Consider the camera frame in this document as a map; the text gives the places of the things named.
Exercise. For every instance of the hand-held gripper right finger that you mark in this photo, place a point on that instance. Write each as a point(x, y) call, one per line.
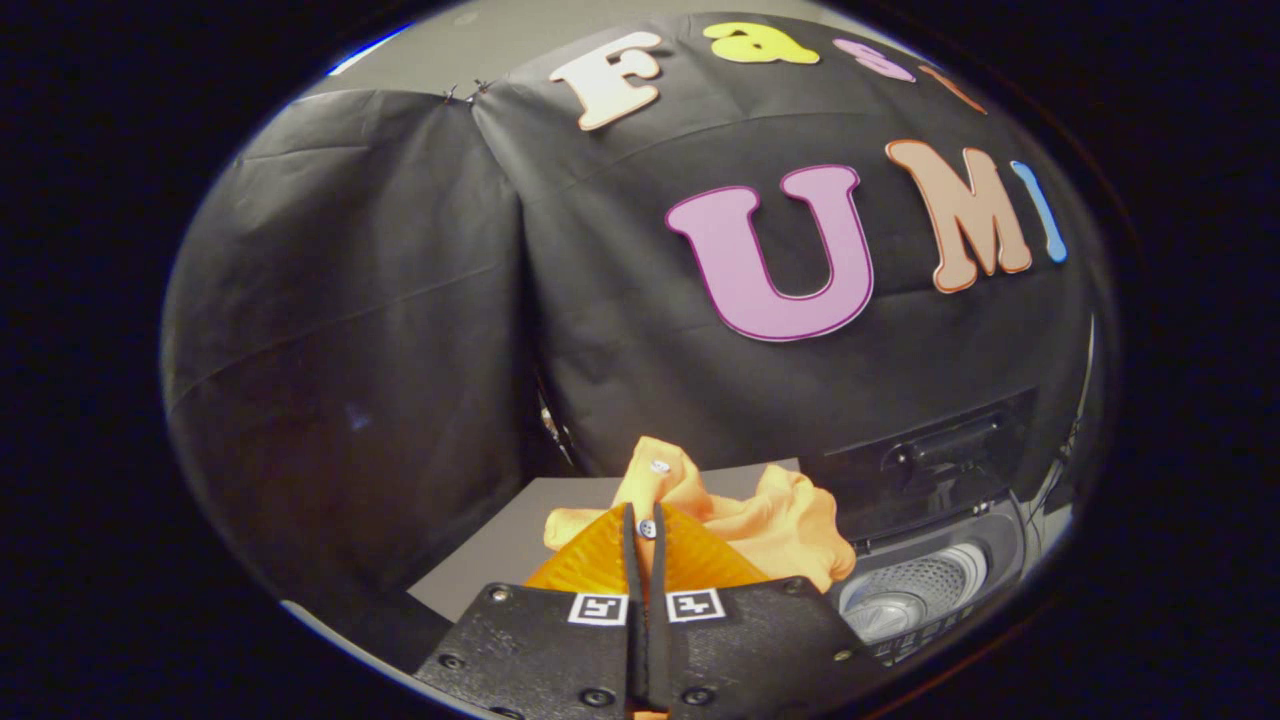
point(750, 650)

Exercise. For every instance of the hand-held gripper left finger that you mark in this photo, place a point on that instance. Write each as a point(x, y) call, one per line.
point(545, 650)

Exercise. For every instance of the orange shirt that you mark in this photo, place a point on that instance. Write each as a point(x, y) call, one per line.
point(790, 520)

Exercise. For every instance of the grey washing machine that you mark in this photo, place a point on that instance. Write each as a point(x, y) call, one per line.
point(910, 590)

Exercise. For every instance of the grey cabinet with dark top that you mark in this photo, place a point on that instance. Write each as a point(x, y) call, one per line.
point(520, 540)

